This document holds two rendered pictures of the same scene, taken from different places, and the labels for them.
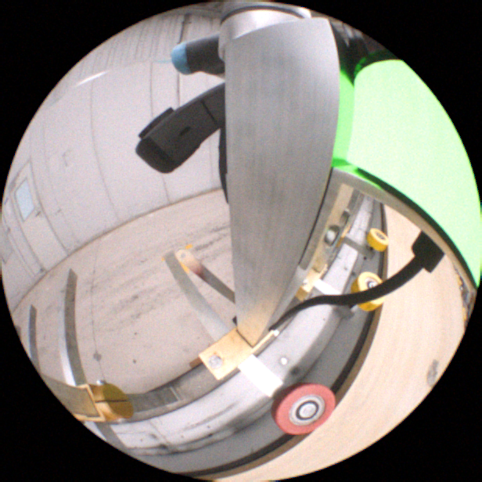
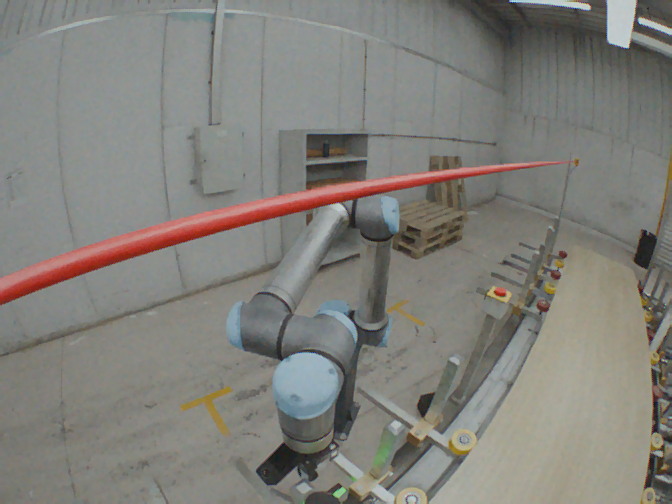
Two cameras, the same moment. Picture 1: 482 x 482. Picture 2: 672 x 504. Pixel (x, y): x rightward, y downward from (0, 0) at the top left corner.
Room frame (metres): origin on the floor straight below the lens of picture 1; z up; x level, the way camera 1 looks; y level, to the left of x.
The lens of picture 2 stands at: (-0.14, -0.05, 1.67)
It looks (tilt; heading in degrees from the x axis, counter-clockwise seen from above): 25 degrees down; 358
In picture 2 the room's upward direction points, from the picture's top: 2 degrees clockwise
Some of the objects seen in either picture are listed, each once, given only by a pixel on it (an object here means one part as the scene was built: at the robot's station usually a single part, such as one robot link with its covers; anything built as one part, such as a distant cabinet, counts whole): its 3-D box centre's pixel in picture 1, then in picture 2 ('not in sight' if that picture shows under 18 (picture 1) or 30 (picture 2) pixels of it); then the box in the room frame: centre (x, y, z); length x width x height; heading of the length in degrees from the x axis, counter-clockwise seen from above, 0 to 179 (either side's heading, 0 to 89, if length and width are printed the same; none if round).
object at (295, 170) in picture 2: not in sight; (325, 199); (3.16, -0.05, 0.78); 0.90 x 0.45 x 1.55; 128
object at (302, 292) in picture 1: (310, 275); (371, 480); (0.20, -0.19, 0.80); 0.13 x 0.06 x 0.05; 131
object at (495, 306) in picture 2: not in sight; (496, 303); (0.55, -0.59, 1.18); 0.07 x 0.07 x 0.08; 41
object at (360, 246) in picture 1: (325, 226); (407, 420); (0.40, -0.32, 0.83); 0.43 x 0.03 x 0.04; 41
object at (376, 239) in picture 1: (372, 247); (458, 447); (0.25, -0.45, 0.85); 0.08 x 0.08 x 0.11
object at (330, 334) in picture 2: not in sight; (321, 347); (0.26, -0.05, 1.31); 0.12 x 0.12 x 0.09; 73
